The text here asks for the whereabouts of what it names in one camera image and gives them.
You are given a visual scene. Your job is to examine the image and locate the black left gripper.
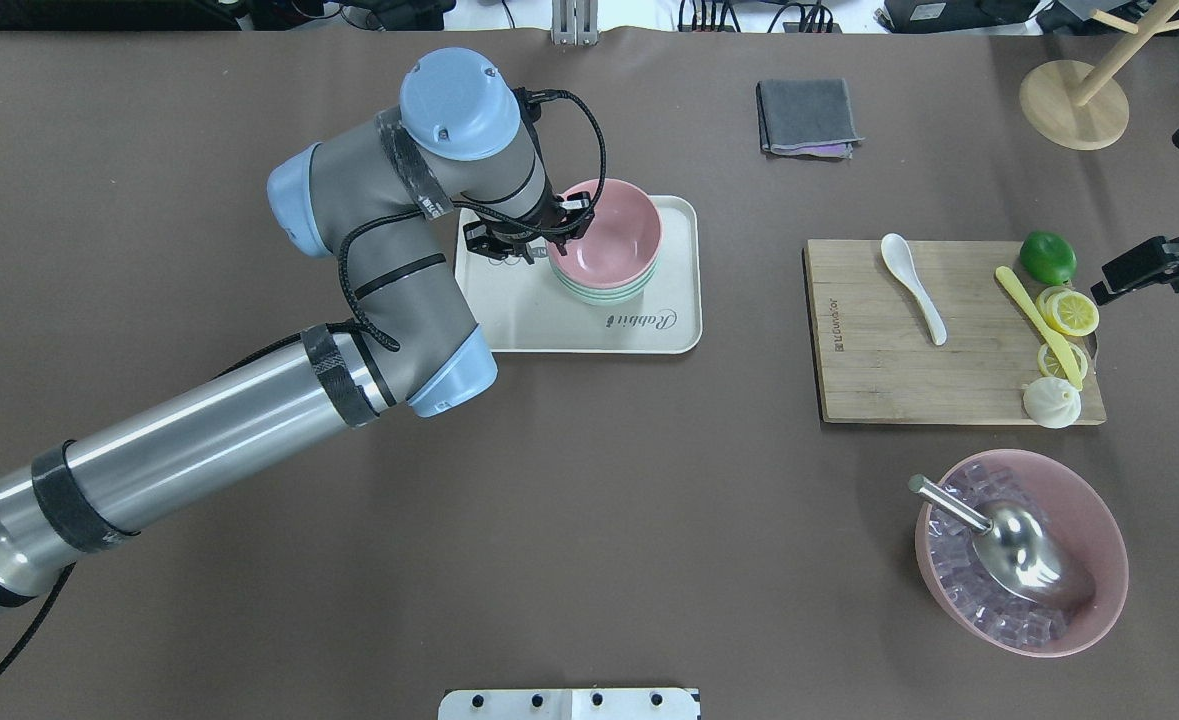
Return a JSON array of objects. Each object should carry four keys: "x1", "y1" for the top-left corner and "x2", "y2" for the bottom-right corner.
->
[{"x1": 462, "y1": 191, "x2": 594, "y2": 263}]

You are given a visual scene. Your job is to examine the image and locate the small pink bowl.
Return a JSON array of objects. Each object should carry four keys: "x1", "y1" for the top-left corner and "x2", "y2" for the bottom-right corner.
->
[{"x1": 553, "y1": 178, "x2": 661, "y2": 290}]

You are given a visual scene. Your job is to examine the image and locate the white ceramic spoon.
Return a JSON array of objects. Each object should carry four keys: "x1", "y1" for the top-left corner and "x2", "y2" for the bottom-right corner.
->
[{"x1": 880, "y1": 233, "x2": 947, "y2": 346}]

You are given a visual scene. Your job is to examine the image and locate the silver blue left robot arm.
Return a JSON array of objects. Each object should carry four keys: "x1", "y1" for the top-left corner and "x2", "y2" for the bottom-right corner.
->
[{"x1": 0, "y1": 47, "x2": 599, "y2": 612}]

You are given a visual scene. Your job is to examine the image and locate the large pink ice bowl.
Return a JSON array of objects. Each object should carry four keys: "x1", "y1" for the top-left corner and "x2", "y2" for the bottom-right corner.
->
[{"x1": 914, "y1": 448, "x2": 1129, "y2": 659}]

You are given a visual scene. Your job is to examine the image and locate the green stacked bowls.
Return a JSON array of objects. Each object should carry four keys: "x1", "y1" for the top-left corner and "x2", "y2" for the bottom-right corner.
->
[{"x1": 549, "y1": 260, "x2": 659, "y2": 306}]

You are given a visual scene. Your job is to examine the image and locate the cream rabbit tray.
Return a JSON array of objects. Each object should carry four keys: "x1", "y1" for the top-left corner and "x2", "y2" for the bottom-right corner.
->
[{"x1": 455, "y1": 194, "x2": 703, "y2": 354}]

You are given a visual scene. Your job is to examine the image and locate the lemon slice near lime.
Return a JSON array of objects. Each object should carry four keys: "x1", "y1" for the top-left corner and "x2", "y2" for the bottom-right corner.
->
[{"x1": 1034, "y1": 286, "x2": 1100, "y2": 337}]

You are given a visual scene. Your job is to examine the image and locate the green lime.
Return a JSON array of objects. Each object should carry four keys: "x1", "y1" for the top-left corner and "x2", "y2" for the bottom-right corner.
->
[{"x1": 1017, "y1": 231, "x2": 1078, "y2": 284}]

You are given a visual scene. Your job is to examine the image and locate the yellow plastic knife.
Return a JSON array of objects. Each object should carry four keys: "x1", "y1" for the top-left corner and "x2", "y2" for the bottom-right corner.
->
[{"x1": 993, "y1": 265, "x2": 1084, "y2": 391}]

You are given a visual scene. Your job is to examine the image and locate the lemon slice near bun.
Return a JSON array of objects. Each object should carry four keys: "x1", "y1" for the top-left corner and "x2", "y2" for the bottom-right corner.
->
[{"x1": 1038, "y1": 343, "x2": 1089, "y2": 382}]

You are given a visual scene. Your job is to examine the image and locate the wooden cup tree stand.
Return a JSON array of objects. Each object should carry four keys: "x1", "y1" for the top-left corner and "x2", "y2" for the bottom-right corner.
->
[{"x1": 1019, "y1": 1, "x2": 1179, "y2": 151}]

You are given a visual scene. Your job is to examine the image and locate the white steamed bun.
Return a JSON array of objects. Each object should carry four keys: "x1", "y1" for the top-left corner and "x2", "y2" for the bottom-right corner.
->
[{"x1": 1022, "y1": 377, "x2": 1082, "y2": 429}]

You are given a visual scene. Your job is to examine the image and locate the grey folded cloth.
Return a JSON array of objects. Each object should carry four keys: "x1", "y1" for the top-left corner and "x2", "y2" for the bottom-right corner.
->
[{"x1": 755, "y1": 78, "x2": 864, "y2": 158}]

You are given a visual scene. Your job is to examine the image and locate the purple cloth under grey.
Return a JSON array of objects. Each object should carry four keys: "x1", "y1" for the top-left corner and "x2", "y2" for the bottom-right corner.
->
[{"x1": 798, "y1": 143, "x2": 854, "y2": 160}]

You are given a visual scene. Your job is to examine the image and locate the bamboo cutting board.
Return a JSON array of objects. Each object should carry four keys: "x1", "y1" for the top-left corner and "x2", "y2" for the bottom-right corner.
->
[{"x1": 803, "y1": 238, "x2": 1107, "y2": 427}]

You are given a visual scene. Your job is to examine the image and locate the metal ice scoop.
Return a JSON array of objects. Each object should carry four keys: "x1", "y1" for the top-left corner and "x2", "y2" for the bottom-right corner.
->
[{"x1": 905, "y1": 474, "x2": 1096, "y2": 612}]

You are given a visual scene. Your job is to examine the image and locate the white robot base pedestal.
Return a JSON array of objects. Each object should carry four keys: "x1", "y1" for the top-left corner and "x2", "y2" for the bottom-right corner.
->
[{"x1": 437, "y1": 687, "x2": 702, "y2": 719}]

